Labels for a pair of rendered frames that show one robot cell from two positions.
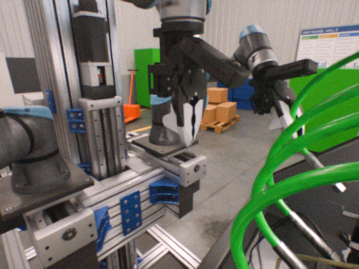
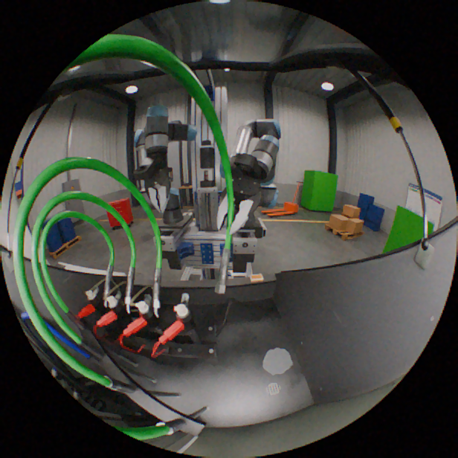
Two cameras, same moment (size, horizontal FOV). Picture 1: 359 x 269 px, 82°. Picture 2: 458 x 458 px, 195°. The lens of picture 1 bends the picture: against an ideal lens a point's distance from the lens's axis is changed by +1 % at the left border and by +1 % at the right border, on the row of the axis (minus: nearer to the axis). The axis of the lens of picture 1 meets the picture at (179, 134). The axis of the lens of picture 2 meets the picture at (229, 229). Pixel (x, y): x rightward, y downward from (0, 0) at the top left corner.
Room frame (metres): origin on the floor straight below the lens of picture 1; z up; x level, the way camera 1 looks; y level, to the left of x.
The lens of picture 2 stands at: (0.26, -0.47, 1.34)
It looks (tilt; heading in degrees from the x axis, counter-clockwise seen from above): 24 degrees down; 47
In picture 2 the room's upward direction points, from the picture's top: straight up
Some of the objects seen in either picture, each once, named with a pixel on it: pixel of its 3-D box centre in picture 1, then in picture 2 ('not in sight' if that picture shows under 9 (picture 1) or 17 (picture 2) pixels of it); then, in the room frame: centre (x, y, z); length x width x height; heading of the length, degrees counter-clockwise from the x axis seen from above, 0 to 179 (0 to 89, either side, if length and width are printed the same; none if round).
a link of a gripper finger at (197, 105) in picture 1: (185, 120); (165, 198); (0.40, -0.01, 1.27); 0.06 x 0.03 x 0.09; 53
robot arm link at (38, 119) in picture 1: (28, 128); (169, 197); (0.55, 0.42, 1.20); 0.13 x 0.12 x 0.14; 175
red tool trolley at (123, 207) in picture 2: not in sight; (120, 214); (-0.01, 4.22, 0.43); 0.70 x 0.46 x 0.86; 160
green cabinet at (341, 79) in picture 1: (322, 110); (408, 245); (3.31, -2.31, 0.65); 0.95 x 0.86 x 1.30; 53
